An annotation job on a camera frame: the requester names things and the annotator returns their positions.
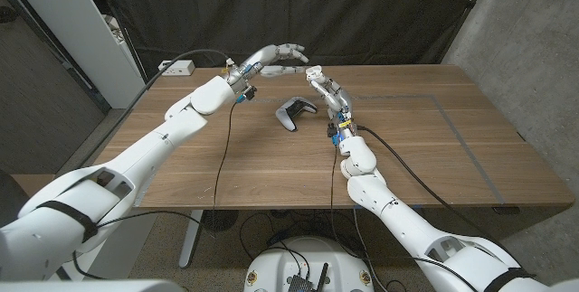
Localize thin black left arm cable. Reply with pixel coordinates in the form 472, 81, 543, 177
71, 100, 239, 281

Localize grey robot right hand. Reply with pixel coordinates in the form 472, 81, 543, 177
307, 74, 354, 127

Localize black torso electronics module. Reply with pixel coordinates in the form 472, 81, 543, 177
287, 262, 330, 292

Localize white black game controller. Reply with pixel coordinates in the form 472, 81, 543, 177
274, 96, 318, 133

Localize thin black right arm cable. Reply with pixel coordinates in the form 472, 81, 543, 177
328, 144, 363, 261

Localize black round floor fan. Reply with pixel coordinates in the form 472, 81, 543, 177
202, 210, 240, 233

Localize white robot chest cover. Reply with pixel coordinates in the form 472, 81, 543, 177
0, 279, 185, 292

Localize white AirPods case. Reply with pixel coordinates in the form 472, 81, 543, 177
305, 64, 324, 83

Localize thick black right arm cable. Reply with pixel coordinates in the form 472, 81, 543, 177
355, 124, 517, 257

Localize black backdrop curtain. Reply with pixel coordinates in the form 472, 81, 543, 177
99, 0, 489, 88

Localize white metal cabinet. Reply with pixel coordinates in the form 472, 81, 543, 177
0, 0, 149, 110

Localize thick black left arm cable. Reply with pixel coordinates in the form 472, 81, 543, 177
76, 48, 233, 169

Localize black backdrop stand pole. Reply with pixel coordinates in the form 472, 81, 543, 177
433, 0, 498, 65
96, 0, 149, 84

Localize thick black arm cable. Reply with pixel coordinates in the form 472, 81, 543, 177
76, 48, 233, 169
355, 124, 517, 257

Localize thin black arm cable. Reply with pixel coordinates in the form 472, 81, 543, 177
328, 144, 363, 261
71, 100, 239, 281

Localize white power strip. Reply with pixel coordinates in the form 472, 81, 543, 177
157, 60, 196, 77

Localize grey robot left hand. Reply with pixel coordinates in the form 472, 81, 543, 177
225, 42, 311, 88

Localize light grey table leg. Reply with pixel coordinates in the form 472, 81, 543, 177
178, 210, 204, 269

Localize black looped floor cable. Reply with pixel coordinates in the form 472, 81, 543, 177
237, 210, 363, 264

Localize white floor platform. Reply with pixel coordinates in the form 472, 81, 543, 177
97, 212, 159, 280

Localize white robot torso base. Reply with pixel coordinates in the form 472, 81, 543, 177
243, 236, 375, 292

